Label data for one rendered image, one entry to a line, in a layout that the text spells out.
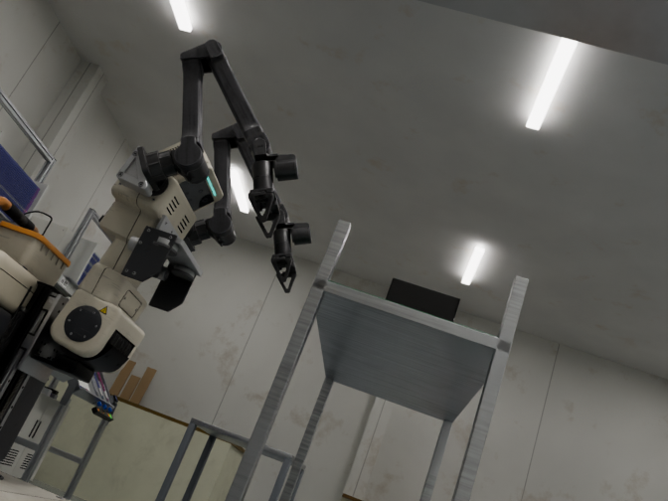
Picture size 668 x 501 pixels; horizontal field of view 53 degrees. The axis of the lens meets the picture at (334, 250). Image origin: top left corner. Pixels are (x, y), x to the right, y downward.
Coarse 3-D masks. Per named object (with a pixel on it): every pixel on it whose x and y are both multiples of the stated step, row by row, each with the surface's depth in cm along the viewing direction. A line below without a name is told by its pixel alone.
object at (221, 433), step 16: (192, 432) 421; (208, 432) 450; (224, 432) 417; (208, 448) 455; (272, 448) 408; (176, 464) 412; (288, 464) 403; (192, 480) 448; (160, 496) 405; (272, 496) 396
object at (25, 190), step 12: (0, 144) 360; (0, 156) 363; (0, 168) 366; (12, 168) 375; (0, 180) 369; (12, 180) 378; (24, 180) 389; (0, 192) 372; (12, 192) 382; (24, 192) 392; (36, 192) 403; (24, 204) 395
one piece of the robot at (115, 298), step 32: (128, 192) 197; (160, 192) 196; (128, 224) 200; (192, 224) 220; (128, 256) 196; (96, 288) 188; (128, 288) 193; (64, 320) 185; (96, 320) 184; (128, 320) 191; (96, 352) 182
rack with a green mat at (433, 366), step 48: (336, 240) 154; (336, 288) 149; (336, 336) 179; (384, 336) 163; (432, 336) 150; (480, 336) 144; (288, 384) 143; (384, 384) 208; (432, 384) 187; (480, 384) 170; (480, 432) 136; (240, 480) 133; (288, 480) 216; (432, 480) 215
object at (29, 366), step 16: (48, 304) 193; (64, 304) 194; (48, 320) 189; (32, 336) 189; (48, 336) 191; (112, 336) 186; (32, 352) 186; (48, 352) 194; (64, 352) 186; (112, 352) 188; (128, 352) 199; (32, 368) 188; (48, 368) 196; (64, 368) 184; (80, 368) 187; (96, 368) 192; (112, 368) 195
